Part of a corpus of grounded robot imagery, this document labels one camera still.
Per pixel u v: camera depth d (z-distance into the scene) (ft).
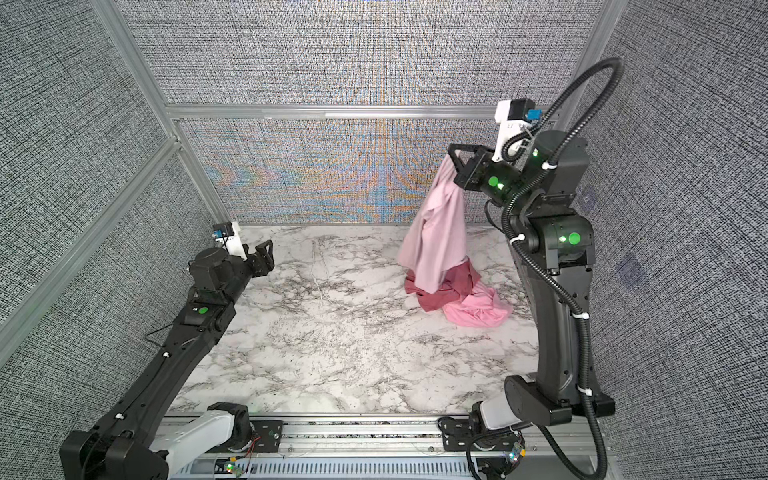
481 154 1.43
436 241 2.22
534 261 1.19
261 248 2.26
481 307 2.94
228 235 2.06
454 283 3.04
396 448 2.37
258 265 2.21
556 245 1.20
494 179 1.47
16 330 1.72
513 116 1.44
